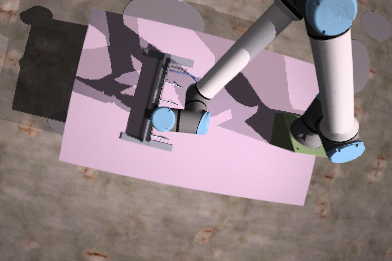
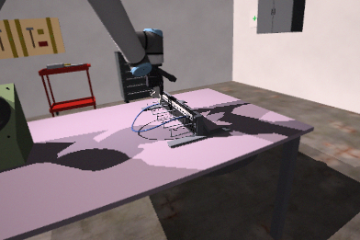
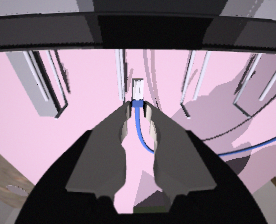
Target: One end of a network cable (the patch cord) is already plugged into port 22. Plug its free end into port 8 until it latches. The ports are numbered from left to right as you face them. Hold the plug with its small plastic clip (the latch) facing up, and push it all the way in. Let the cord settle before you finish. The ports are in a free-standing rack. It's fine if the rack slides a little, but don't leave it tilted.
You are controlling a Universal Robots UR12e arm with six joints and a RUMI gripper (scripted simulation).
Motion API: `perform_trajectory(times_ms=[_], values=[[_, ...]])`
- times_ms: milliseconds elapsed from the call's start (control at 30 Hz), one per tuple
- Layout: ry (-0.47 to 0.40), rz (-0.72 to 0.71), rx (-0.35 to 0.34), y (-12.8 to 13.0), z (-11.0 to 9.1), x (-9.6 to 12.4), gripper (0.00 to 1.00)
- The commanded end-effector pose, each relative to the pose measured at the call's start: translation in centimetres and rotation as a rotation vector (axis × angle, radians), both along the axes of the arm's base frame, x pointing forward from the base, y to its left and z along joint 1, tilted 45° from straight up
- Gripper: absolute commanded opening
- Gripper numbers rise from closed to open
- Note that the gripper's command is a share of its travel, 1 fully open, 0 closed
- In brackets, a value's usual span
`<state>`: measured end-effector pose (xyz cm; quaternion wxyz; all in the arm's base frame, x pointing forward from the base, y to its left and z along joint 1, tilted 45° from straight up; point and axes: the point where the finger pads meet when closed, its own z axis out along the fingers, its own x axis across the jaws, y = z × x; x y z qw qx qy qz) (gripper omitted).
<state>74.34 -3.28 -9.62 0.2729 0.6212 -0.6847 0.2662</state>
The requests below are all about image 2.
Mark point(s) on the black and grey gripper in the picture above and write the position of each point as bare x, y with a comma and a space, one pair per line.
155, 80

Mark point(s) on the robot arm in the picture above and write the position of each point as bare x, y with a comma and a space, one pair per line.
114, 17

